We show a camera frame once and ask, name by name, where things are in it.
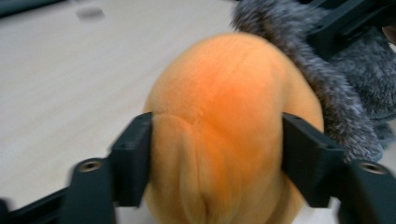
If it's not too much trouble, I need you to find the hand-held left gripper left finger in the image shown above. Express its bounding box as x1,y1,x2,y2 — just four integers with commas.
106,111,154,209

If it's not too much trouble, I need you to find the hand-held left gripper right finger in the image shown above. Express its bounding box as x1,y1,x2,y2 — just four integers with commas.
281,112,347,209

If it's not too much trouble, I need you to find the orange plush toy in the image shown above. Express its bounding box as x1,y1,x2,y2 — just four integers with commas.
142,32,325,224

